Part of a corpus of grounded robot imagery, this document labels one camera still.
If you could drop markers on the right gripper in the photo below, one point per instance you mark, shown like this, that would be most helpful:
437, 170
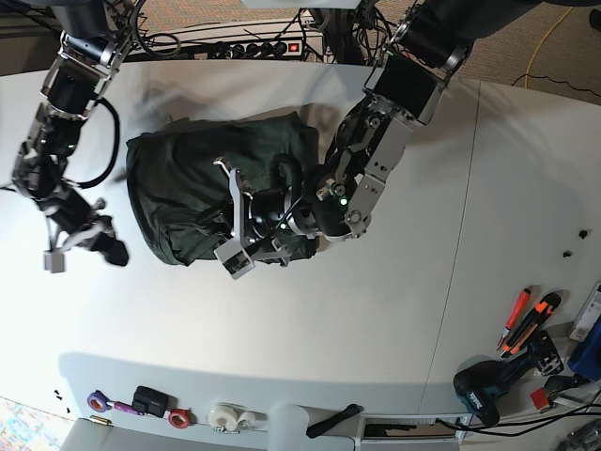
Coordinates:
79, 224

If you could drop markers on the black action camera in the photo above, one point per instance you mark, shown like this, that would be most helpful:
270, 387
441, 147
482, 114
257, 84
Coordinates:
146, 400

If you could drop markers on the red tape roll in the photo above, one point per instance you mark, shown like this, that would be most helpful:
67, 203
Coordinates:
180, 418

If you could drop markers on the black marker pen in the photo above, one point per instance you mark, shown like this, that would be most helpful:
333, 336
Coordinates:
320, 428

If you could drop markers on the black orange utility knife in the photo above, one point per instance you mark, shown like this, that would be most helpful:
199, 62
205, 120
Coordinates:
535, 318

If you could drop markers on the teal cordless drill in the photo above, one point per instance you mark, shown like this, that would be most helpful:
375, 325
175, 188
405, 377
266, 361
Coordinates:
479, 386

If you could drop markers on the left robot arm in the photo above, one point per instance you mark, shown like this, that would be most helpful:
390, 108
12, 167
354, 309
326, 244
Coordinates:
334, 200

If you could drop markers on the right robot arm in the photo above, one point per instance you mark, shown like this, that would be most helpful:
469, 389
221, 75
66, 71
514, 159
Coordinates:
96, 37

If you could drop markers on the blue box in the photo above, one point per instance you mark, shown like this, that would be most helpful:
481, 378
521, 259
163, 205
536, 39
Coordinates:
585, 360

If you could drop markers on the purple tape roll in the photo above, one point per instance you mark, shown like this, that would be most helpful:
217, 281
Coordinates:
98, 402

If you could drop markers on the white tape roll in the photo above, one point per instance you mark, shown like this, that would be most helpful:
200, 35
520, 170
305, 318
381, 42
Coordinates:
230, 418

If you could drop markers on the white power strip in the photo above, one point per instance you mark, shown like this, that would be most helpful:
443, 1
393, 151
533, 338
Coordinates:
278, 50

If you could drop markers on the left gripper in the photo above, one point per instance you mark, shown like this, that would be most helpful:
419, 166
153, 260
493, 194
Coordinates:
269, 225

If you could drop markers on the dark green t-shirt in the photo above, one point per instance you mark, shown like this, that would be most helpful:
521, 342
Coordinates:
180, 198

